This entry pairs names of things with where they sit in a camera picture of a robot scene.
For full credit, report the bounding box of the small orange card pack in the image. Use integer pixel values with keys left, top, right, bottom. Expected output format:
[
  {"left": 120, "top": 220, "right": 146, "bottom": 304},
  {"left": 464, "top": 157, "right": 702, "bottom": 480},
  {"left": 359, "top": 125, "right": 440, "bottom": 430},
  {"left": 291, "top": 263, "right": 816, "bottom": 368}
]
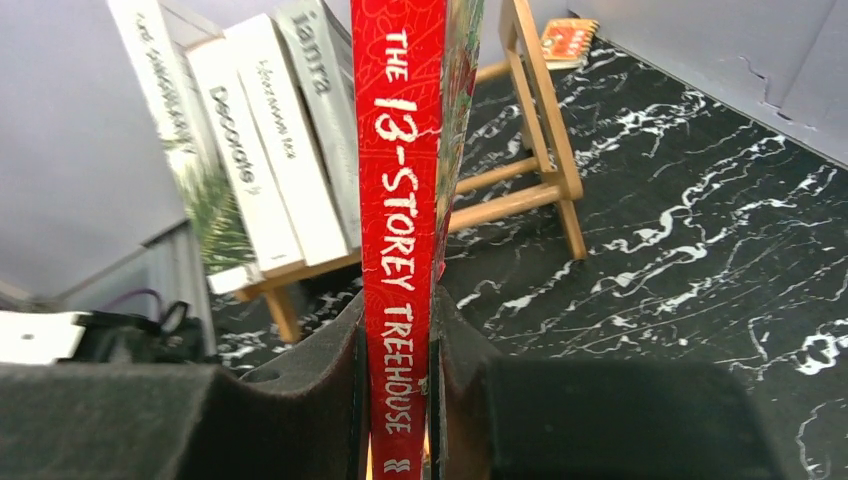
[{"left": 540, "top": 18, "right": 599, "bottom": 70}]

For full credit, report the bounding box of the brown Decorate Furniture book box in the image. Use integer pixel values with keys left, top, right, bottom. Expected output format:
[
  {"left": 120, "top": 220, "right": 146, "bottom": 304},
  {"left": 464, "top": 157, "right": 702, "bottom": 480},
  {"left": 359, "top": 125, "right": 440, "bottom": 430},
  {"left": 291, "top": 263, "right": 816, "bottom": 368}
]
[{"left": 186, "top": 36, "right": 303, "bottom": 272}]

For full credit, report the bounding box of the wooden book rack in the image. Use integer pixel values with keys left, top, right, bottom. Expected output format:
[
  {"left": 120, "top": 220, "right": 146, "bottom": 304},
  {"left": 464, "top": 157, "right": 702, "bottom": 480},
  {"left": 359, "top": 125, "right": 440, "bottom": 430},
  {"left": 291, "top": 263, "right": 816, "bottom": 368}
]
[{"left": 235, "top": 0, "right": 589, "bottom": 344}]

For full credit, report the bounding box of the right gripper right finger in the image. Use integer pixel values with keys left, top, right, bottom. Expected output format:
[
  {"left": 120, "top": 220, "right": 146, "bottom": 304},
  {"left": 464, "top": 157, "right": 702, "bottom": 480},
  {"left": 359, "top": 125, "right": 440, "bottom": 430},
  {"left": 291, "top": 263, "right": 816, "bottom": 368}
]
[{"left": 430, "top": 287, "right": 784, "bottom": 479}]

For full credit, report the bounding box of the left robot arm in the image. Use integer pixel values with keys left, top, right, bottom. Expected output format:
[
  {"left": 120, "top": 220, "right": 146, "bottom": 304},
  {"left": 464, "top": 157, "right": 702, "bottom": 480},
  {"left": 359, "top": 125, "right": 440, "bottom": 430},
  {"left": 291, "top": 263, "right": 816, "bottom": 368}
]
[{"left": 1, "top": 301, "right": 215, "bottom": 365}]

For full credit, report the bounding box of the red comic treehouse book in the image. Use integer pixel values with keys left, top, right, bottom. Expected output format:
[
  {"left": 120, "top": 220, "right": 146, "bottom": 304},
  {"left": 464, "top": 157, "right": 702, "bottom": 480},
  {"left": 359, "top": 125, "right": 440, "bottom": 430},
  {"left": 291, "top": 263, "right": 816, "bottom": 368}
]
[{"left": 351, "top": 1, "right": 484, "bottom": 479}]

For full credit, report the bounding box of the white palm leaf book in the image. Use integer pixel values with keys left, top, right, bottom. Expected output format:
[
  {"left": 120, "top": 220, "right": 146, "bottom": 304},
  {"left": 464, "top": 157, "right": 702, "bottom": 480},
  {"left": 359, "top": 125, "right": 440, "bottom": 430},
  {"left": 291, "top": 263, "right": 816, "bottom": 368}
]
[{"left": 107, "top": 1, "right": 261, "bottom": 294}]

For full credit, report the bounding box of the white Afternoon tea book box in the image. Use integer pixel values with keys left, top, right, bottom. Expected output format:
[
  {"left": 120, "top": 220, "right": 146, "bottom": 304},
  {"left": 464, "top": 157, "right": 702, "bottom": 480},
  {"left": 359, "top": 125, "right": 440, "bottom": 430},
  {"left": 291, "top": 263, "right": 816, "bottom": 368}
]
[{"left": 225, "top": 14, "right": 349, "bottom": 266}]

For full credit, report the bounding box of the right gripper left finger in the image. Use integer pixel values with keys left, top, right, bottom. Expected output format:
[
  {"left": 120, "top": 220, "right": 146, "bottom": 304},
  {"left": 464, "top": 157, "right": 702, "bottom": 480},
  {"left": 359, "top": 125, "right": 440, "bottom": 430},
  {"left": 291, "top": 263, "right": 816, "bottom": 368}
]
[{"left": 1, "top": 296, "right": 367, "bottom": 479}]

